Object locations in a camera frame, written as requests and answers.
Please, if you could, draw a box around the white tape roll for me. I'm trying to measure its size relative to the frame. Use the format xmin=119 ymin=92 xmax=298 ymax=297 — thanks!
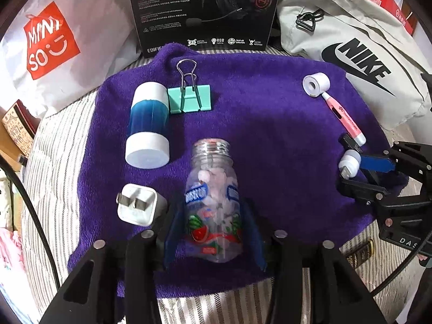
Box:
xmin=302 ymin=72 xmax=330 ymax=98

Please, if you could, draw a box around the grey Nike bag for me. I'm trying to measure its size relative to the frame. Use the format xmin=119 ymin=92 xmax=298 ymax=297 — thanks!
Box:
xmin=278 ymin=0 xmax=431 ymax=130

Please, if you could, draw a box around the patterned book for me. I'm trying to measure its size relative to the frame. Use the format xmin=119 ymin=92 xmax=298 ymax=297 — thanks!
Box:
xmin=1 ymin=100 xmax=40 ymax=157

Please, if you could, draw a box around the black headset box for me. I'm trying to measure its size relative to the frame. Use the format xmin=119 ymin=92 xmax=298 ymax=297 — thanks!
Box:
xmin=131 ymin=0 xmax=278 ymax=57

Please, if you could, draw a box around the black cable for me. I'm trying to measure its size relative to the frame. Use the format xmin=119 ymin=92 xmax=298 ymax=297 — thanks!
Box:
xmin=0 ymin=156 xmax=62 ymax=291

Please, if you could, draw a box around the teal binder clip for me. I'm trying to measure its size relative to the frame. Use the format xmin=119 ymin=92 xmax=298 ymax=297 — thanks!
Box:
xmin=168 ymin=59 xmax=212 ymax=114

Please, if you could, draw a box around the white Miniso plastic bag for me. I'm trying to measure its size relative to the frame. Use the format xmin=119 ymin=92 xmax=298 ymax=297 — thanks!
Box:
xmin=1 ymin=0 xmax=140 ymax=118

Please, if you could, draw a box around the small red paper bag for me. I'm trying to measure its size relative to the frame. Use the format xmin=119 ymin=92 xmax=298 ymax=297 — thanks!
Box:
xmin=352 ymin=0 xmax=417 ymax=36

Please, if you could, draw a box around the white USB night light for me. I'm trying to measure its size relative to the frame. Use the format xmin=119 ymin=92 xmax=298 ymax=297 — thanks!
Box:
xmin=338 ymin=149 xmax=361 ymax=180

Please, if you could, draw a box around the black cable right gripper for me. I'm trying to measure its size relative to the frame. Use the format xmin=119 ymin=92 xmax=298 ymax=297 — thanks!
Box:
xmin=369 ymin=232 xmax=432 ymax=296

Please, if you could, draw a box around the purple towel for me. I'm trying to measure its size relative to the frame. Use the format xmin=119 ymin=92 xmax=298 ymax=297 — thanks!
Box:
xmin=66 ymin=42 xmax=408 ymax=299

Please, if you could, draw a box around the person's right hand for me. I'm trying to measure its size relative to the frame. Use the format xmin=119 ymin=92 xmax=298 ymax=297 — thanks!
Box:
xmin=417 ymin=254 xmax=432 ymax=268

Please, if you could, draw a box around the black lipstick tube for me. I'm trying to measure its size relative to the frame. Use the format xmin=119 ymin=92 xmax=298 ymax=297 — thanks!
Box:
xmin=338 ymin=133 xmax=361 ymax=153

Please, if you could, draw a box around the striped bed cover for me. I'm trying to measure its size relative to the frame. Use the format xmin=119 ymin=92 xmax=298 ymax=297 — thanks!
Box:
xmin=20 ymin=48 xmax=423 ymax=324

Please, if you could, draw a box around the white and blue cylinder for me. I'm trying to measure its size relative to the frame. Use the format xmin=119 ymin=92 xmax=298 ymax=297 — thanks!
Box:
xmin=125 ymin=82 xmax=170 ymax=169

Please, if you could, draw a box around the clear candy bottle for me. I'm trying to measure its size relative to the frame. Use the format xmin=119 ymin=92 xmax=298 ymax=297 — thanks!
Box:
xmin=184 ymin=138 xmax=243 ymax=263

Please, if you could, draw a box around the pink pen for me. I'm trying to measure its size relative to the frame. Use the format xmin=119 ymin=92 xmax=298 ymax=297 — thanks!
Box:
xmin=322 ymin=92 xmax=367 ymax=146

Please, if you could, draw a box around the white charger plug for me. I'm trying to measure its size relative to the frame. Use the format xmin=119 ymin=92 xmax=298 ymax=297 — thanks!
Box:
xmin=116 ymin=184 xmax=168 ymax=227

